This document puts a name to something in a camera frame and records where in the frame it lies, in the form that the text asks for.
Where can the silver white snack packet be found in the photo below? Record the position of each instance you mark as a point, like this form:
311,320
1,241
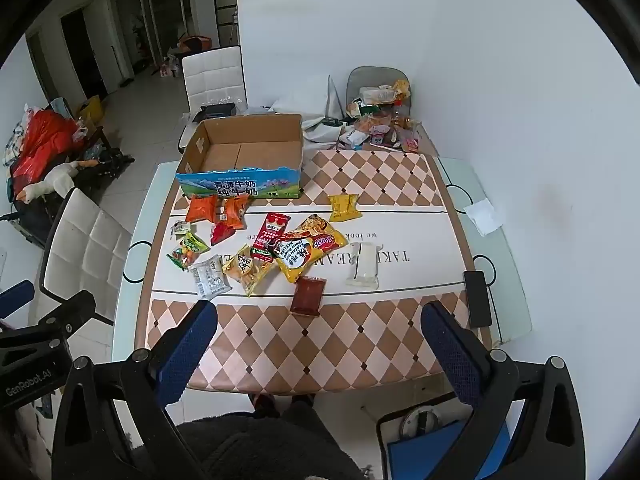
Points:
210,278

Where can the blue seat stool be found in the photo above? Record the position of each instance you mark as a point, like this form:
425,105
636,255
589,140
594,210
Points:
435,452

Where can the yellow crisp snack packet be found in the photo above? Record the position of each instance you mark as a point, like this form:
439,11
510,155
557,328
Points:
248,269

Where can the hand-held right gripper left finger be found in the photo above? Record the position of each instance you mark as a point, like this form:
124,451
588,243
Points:
187,347

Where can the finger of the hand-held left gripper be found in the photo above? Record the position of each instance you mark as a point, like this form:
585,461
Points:
70,310
15,297

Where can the pile of assorted packets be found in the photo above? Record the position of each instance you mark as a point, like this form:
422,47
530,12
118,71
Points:
382,120

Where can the small white green packet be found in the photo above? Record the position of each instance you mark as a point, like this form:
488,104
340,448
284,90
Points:
179,227

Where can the white duck plush toy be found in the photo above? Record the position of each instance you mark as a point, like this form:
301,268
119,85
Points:
52,180

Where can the white tissue pack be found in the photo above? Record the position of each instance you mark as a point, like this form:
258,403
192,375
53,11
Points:
363,265

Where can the green candy packet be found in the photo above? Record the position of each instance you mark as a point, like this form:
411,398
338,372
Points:
190,249

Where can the white padded chair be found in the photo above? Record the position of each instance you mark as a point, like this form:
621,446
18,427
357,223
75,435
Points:
215,77
85,255

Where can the black tray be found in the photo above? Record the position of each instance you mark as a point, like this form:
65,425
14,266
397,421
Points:
217,109

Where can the tall red snack packet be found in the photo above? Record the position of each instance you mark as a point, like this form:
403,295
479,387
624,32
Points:
270,235

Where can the orange snack packet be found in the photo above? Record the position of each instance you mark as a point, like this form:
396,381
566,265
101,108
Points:
202,208
235,211

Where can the checkered table mat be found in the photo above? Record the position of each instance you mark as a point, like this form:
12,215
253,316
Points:
325,350

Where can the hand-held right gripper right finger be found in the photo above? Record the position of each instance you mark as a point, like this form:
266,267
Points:
450,347

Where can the dark red sauce packet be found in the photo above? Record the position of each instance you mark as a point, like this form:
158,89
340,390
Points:
308,296

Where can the cardboard box blue print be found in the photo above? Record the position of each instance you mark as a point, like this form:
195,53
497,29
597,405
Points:
235,152

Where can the small yellow snack packet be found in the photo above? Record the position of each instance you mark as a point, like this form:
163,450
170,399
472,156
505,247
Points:
345,207

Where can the black phone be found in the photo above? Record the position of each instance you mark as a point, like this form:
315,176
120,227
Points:
477,297

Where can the small red snack packet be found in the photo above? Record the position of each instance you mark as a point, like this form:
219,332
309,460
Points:
221,233

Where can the large yellow noodle packet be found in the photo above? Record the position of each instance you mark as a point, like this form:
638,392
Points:
307,247

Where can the red plastic bag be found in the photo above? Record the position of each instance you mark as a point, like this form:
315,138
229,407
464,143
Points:
42,145

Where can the white plastic bag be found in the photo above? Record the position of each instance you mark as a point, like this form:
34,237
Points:
305,100

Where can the grey chair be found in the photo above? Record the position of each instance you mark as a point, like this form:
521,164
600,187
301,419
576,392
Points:
372,77

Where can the person's legs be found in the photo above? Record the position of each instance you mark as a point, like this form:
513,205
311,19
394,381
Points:
270,445

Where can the white round object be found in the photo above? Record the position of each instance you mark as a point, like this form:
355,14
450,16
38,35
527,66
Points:
419,421

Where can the yellow bag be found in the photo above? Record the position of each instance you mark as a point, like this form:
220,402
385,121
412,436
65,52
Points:
92,109

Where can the white paper napkin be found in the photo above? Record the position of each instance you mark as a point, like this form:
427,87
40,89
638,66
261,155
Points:
482,216

